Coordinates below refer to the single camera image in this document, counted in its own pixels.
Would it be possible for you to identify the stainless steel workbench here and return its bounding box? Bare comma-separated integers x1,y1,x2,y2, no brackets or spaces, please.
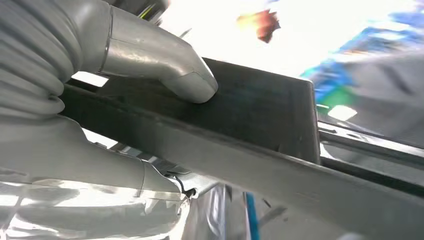
180,183,352,240

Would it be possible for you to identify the stamped silver metal plate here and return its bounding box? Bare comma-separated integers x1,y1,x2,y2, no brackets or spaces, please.
317,120,424,170

